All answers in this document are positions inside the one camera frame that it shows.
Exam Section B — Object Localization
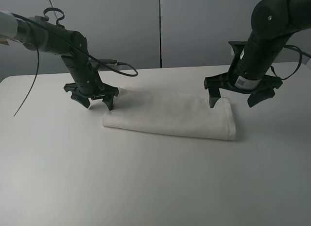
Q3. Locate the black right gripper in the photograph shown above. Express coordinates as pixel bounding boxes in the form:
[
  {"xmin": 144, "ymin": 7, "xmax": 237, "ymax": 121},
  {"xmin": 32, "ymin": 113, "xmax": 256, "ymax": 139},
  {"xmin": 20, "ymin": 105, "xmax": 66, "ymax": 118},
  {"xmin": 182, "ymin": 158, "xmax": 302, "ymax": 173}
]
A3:
[{"xmin": 204, "ymin": 72, "xmax": 283, "ymax": 108}]

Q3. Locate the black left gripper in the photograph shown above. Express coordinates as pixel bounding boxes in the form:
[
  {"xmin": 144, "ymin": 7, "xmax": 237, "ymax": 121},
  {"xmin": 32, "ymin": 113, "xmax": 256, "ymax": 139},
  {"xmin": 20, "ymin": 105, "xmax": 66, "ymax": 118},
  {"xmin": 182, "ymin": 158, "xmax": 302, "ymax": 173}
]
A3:
[{"xmin": 64, "ymin": 78, "xmax": 119, "ymax": 111}]

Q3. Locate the white towel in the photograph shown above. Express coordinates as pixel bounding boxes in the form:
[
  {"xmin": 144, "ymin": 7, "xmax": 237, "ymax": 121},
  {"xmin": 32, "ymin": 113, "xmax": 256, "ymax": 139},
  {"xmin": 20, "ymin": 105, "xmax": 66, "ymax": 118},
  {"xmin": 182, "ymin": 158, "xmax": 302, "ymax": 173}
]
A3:
[{"xmin": 102, "ymin": 88, "xmax": 237, "ymax": 140}]

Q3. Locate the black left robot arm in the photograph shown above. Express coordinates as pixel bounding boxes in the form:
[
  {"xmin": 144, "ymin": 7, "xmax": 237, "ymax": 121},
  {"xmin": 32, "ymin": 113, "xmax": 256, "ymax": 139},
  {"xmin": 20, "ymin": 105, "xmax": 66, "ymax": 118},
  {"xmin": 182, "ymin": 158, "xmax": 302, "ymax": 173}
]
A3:
[{"xmin": 0, "ymin": 11, "xmax": 119, "ymax": 110}]

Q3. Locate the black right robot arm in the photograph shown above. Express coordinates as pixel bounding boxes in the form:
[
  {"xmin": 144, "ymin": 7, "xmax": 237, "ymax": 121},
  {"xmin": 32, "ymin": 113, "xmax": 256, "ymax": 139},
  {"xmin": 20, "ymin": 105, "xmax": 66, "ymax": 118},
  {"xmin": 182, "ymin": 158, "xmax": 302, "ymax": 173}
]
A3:
[{"xmin": 204, "ymin": 0, "xmax": 311, "ymax": 108}]

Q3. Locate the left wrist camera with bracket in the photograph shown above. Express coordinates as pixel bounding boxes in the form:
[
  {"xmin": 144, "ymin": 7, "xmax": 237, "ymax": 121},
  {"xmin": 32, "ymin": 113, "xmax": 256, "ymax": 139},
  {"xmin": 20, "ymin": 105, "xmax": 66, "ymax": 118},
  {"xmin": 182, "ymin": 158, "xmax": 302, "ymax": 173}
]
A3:
[{"xmin": 89, "ymin": 59, "xmax": 121, "ymax": 71}]

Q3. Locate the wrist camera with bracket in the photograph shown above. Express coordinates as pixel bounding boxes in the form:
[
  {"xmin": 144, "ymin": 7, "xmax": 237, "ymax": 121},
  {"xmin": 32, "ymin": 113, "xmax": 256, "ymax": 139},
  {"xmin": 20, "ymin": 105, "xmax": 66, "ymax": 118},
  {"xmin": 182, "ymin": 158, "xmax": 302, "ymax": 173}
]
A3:
[
  {"xmin": 89, "ymin": 59, "xmax": 121, "ymax": 71},
  {"xmin": 228, "ymin": 41, "xmax": 246, "ymax": 56}
]

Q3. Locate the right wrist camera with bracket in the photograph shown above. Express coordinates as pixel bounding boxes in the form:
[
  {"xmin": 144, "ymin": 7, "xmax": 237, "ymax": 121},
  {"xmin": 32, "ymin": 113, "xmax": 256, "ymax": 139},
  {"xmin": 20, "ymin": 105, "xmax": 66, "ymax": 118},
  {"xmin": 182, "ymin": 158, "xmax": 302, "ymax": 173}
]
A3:
[{"xmin": 228, "ymin": 41, "xmax": 246, "ymax": 56}]

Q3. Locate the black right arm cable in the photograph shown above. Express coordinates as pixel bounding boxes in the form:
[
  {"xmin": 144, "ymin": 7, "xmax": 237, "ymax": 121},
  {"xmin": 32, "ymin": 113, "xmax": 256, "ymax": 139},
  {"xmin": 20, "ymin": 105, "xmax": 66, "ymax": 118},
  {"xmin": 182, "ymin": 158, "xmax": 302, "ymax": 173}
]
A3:
[{"xmin": 269, "ymin": 44, "xmax": 311, "ymax": 81}]

